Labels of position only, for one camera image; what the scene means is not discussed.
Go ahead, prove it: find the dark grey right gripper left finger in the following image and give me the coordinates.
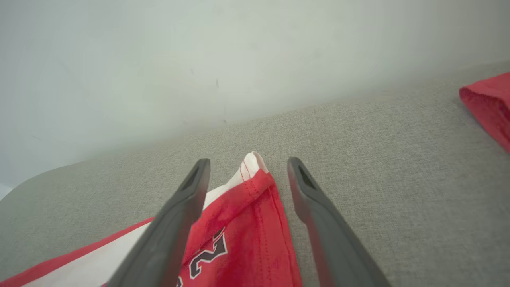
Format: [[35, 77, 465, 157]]
[[108, 158, 211, 287]]

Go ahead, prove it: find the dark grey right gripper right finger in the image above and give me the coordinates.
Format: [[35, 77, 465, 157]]
[[287, 157, 393, 287]]

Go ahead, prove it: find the red t-shirt with white sleeves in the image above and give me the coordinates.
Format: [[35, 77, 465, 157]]
[[459, 72, 510, 154]]

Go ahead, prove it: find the grey fabric sofa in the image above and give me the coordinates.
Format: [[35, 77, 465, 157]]
[[0, 60, 510, 287]]

